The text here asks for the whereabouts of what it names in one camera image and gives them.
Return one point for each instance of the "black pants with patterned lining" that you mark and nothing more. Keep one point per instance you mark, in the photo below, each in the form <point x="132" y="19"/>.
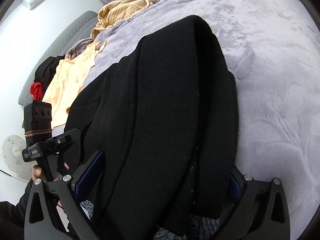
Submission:
<point x="165" y="118"/>

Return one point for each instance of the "person left hand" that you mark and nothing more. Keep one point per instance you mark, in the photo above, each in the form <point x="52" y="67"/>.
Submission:
<point x="37" y="173"/>

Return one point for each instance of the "peach orange cloth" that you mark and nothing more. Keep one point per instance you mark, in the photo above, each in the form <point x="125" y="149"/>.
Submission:
<point x="68" y="81"/>

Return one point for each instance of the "white standing fan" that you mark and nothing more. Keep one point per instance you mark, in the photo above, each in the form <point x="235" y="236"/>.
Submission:
<point x="12" y="154"/>

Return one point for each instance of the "mauve grey garment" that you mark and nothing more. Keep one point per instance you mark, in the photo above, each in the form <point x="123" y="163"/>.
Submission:
<point x="78" y="48"/>

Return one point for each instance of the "black clothes pile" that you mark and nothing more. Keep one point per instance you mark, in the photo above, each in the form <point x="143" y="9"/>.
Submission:
<point x="46" y="71"/>

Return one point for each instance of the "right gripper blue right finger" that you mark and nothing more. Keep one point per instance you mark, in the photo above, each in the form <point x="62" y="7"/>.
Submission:
<point x="260" y="210"/>

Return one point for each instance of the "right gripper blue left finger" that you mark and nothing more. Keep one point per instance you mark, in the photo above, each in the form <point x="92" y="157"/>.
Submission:
<point x="42" y="219"/>

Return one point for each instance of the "red garment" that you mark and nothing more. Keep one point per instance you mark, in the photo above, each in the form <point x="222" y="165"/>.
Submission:
<point x="36" y="91"/>

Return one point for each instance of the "grey quilted headboard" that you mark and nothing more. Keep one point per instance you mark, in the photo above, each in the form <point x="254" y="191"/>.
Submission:
<point x="80" y="28"/>

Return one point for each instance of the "lavender plush bed blanket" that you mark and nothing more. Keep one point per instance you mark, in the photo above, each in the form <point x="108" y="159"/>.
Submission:
<point x="272" y="49"/>

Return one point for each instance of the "tan striped garment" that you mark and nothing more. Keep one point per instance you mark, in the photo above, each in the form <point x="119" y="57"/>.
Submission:
<point x="118" y="10"/>

